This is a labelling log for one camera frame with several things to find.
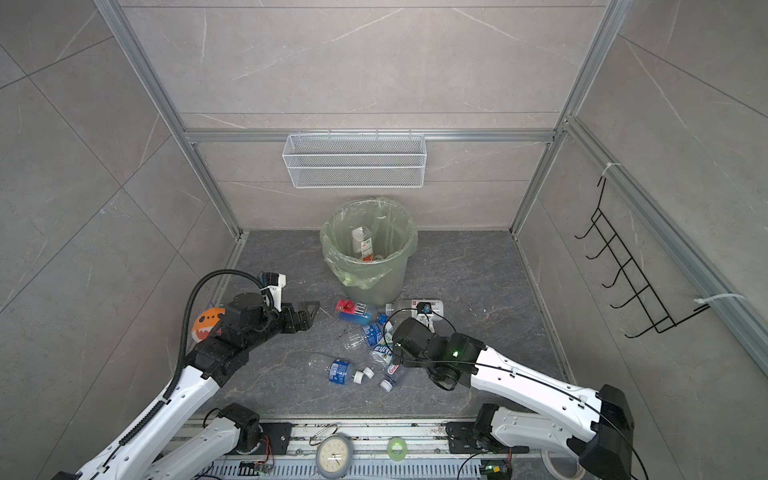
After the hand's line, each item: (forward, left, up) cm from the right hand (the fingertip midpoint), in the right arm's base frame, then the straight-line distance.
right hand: (412, 348), depth 76 cm
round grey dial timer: (-22, +19, -8) cm, 30 cm away
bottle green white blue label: (+2, +8, -6) cm, 11 cm away
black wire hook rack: (+3, -49, +20) cm, 53 cm away
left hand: (+10, +26, +8) cm, 29 cm away
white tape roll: (-26, -38, -13) cm, 48 cm away
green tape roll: (-21, +3, -12) cm, 25 cm away
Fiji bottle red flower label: (+15, +17, -7) cm, 23 cm away
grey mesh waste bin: (+16, +9, +7) cm, 19 cm away
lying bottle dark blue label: (-4, +20, -7) cm, 21 cm away
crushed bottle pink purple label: (-6, +7, -10) cm, 13 cm away
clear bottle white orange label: (+35, +14, +7) cm, 38 cm away
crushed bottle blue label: (+7, +11, -7) cm, 15 cm away
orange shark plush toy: (+11, +60, -4) cm, 61 cm away
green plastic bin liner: (+32, +13, +5) cm, 35 cm away
